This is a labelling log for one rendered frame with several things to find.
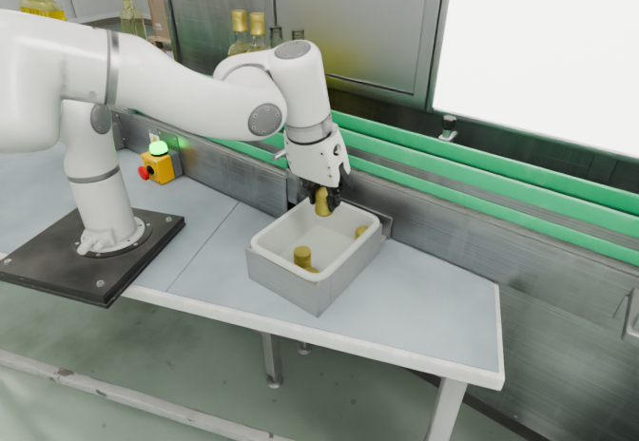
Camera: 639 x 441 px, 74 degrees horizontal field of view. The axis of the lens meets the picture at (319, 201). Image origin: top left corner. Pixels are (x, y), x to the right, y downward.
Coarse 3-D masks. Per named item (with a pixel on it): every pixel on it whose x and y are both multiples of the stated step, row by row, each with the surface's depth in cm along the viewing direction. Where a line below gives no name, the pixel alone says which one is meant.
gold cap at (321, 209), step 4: (320, 188) 78; (324, 188) 78; (316, 192) 77; (320, 192) 77; (324, 192) 77; (316, 196) 77; (320, 196) 76; (324, 196) 76; (316, 200) 77; (320, 200) 76; (324, 200) 76; (316, 204) 78; (320, 204) 77; (324, 204) 77; (316, 208) 78; (320, 208) 77; (324, 208) 77; (328, 208) 78; (316, 212) 79; (320, 212) 78; (324, 212) 78; (328, 212) 78; (332, 212) 79; (320, 216) 78; (324, 216) 78
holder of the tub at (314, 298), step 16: (384, 224) 93; (368, 240) 83; (256, 256) 79; (352, 256) 79; (368, 256) 86; (256, 272) 82; (272, 272) 78; (288, 272) 75; (336, 272) 76; (352, 272) 82; (272, 288) 81; (288, 288) 77; (304, 288) 74; (320, 288) 73; (336, 288) 78; (304, 304) 77; (320, 304) 75
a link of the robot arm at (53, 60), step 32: (0, 32) 41; (32, 32) 43; (64, 32) 44; (96, 32) 46; (0, 64) 41; (32, 64) 43; (64, 64) 44; (96, 64) 46; (0, 96) 41; (32, 96) 43; (64, 96) 47; (96, 96) 48; (0, 128) 42; (32, 128) 43
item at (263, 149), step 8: (272, 136) 91; (280, 136) 90; (224, 144) 103; (232, 144) 101; (240, 144) 99; (248, 144) 98; (256, 144) 96; (264, 144) 94; (272, 144) 93; (280, 144) 91; (248, 152) 98; (256, 152) 97; (264, 152) 95; (272, 152) 94; (264, 160) 96; (272, 160) 95; (280, 160) 93
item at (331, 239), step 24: (288, 216) 87; (312, 216) 94; (336, 216) 92; (360, 216) 88; (264, 240) 82; (288, 240) 89; (312, 240) 91; (336, 240) 91; (360, 240) 80; (288, 264) 74; (312, 264) 85; (336, 264) 74
